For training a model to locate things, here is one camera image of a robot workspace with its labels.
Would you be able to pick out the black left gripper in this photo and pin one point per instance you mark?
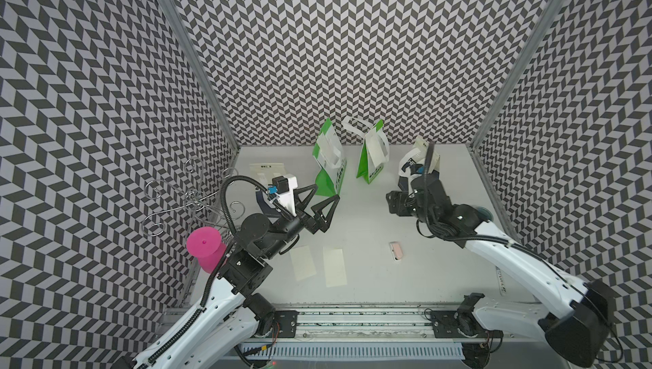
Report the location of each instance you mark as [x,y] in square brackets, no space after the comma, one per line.
[310,223]

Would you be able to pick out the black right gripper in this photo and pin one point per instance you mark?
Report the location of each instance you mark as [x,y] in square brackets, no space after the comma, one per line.
[397,203]

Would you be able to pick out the navy cream cheerful bag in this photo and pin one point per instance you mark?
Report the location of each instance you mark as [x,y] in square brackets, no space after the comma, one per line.
[264,173]
[417,154]

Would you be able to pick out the small pink stapler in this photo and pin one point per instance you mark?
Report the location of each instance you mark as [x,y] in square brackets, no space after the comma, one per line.
[396,250]

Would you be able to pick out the green white bag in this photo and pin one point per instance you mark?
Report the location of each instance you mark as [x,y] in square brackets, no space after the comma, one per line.
[329,180]
[361,128]

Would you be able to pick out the cream receipt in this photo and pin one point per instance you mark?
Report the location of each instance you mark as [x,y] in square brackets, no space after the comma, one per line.
[329,155]
[302,262]
[334,267]
[377,148]

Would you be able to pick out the green white bag front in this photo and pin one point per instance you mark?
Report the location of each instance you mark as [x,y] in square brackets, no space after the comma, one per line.
[329,180]

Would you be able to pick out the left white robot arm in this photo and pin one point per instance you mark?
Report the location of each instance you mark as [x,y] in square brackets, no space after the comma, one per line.
[230,310]

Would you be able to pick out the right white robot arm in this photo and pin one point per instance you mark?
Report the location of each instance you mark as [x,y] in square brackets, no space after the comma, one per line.
[572,316]

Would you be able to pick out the grey blue cup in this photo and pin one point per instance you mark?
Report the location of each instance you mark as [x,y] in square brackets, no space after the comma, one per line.
[485,212]

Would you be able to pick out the pink plastic cup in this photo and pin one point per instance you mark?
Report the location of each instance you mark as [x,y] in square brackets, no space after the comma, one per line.
[206,244]

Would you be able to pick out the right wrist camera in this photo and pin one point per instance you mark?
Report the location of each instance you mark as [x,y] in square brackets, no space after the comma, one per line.
[411,169]

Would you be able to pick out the silver wire stand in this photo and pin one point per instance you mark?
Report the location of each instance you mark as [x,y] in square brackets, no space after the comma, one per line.
[201,204]

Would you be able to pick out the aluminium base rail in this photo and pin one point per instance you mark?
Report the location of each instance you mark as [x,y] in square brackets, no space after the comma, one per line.
[405,322]

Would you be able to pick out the white vented cable duct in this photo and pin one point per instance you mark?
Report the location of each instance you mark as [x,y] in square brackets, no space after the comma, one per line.
[364,352]

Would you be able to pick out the aluminium corner post right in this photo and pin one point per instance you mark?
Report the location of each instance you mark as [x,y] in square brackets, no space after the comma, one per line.
[545,22]

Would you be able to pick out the aluminium corner post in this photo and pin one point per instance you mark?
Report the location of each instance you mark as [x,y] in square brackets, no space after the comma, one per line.
[545,22]
[175,22]

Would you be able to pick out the aluminium corner post left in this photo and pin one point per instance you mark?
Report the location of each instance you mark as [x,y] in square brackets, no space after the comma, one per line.
[175,22]

